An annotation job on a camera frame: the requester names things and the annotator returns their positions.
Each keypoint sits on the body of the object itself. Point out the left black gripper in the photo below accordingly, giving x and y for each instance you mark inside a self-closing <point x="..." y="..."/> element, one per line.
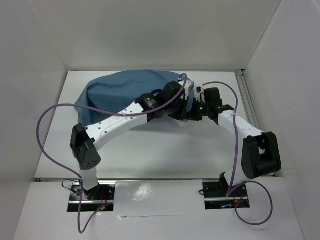
<point x="183" y="113"/>

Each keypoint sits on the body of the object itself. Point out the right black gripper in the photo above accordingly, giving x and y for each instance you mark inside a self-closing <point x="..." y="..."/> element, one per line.
<point x="193" y="115"/>

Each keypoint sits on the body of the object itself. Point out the blue pillowcase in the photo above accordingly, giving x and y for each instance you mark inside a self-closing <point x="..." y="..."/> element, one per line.
<point x="113" y="93"/>

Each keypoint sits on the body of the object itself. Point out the white pillow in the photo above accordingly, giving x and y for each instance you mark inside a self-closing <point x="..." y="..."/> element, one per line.
<point x="184" y="123"/>

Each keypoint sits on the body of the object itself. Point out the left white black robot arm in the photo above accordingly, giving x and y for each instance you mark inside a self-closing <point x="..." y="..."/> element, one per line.
<point x="86" y="141"/>

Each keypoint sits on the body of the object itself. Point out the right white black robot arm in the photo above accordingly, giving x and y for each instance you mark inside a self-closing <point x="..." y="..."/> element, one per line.
<point x="233" y="123"/>

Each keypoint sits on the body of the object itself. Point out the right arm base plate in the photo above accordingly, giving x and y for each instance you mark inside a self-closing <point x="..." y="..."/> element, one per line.
<point x="215" y="199"/>

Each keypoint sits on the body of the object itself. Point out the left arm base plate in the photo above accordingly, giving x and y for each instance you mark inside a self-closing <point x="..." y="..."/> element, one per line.
<point x="101" y="199"/>

